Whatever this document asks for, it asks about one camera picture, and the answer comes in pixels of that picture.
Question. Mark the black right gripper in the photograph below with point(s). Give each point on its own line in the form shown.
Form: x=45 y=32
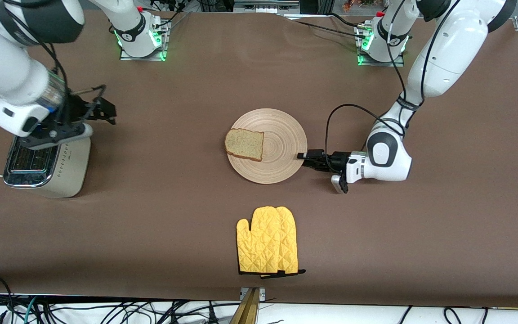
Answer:
x=78 y=110

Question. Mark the seeded bread slice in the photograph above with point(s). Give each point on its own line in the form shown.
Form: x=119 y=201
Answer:
x=245 y=144

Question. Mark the orange plant decoration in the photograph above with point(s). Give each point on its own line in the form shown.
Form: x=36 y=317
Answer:
x=362 y=4

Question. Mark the small metal bracket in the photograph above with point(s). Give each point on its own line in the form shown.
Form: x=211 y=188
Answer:
x=262 y=294

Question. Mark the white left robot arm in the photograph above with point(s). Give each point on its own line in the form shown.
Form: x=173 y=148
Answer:
x=448 y=45

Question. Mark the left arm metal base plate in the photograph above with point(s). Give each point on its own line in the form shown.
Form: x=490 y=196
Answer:
x=389 y=64

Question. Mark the brown table cover sheet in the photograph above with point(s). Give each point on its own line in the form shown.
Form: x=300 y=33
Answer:
x=173 y=216

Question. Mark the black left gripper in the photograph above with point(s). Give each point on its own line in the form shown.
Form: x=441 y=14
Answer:
x=337 y=161

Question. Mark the wooden bar at table edge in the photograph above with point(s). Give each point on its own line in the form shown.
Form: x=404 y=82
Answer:
x=247 y=312

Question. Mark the aluminium frame rail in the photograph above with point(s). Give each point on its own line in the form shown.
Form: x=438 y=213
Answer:
x=263 y=6

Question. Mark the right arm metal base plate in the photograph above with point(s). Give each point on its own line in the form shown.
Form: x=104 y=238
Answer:
x=142 y=58

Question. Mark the yellow quilted oven mitt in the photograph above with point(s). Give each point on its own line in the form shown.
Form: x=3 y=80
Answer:
x=259 y=243
x=289 y=243

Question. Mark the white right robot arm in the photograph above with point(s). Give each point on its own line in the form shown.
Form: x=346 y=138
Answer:
x=7 y=67

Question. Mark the beige chrome two-slot toaster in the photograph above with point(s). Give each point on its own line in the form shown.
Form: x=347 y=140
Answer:
x=68 y=166

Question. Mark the round light wooden plate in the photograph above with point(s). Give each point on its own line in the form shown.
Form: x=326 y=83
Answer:
x=281 y=144

